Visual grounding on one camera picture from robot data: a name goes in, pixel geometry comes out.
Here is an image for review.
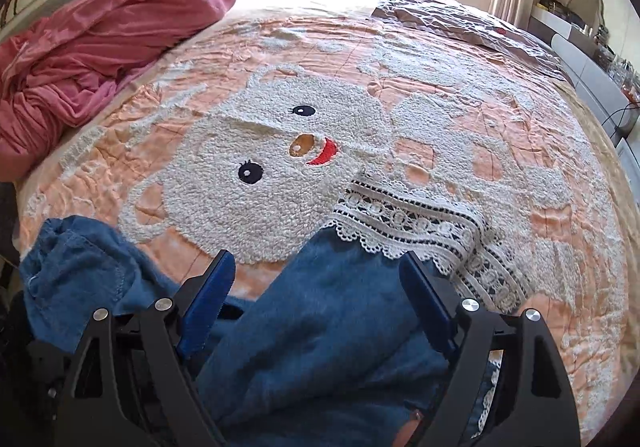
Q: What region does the black cable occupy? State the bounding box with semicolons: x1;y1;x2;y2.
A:
599;103;640;138

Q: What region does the scalloped vanity mirror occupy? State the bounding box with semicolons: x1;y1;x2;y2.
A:
570;0;607;28

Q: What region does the group of cosmetic bottles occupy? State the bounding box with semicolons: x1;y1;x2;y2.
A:
537;0;640;102

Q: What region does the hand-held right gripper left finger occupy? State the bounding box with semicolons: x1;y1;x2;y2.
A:
60;249;237;447

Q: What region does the white dresser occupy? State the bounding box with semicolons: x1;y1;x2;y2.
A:
530;4;640;142

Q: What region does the cream fleece bed sheet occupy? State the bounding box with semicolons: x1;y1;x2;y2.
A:
562;79;638;288

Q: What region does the orange printed bear blanket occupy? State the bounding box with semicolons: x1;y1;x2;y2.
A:
15;0;631;447

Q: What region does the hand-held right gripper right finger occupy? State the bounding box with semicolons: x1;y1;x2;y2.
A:
398;251;583;447

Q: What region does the pink quilt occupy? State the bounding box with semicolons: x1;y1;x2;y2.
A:
0;0;239;158

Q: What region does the blue denim pants lace hem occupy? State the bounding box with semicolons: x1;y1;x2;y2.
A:
20;177;531;447

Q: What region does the grey quilted cover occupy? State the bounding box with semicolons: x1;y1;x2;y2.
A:
371;0;571;78

